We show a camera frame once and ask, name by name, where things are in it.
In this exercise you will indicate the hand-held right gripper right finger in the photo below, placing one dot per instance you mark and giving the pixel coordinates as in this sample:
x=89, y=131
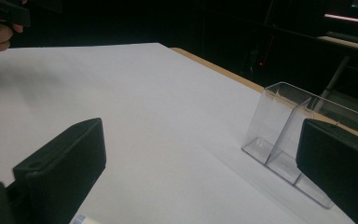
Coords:
x=338, y=165

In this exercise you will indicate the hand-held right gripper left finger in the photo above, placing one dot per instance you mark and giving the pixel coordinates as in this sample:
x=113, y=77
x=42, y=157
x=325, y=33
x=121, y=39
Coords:
x=62, y=168

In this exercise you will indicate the clear plastic divided container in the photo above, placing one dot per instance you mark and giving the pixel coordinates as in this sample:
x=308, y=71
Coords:
x=270, y=124

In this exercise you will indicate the white metal stand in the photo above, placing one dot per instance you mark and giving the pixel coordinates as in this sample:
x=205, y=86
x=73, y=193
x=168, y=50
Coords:
x=335, y=74

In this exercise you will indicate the white table sheet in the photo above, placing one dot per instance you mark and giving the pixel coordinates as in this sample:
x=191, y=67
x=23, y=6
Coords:
x=152, y=109

